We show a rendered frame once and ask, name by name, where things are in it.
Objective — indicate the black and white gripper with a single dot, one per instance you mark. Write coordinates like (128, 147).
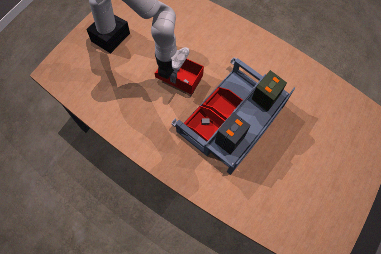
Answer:
(169, 63)

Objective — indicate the black case with orange latches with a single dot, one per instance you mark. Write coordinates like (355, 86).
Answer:
(231, 132)

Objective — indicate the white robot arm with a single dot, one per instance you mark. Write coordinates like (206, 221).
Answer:
(163, 23)

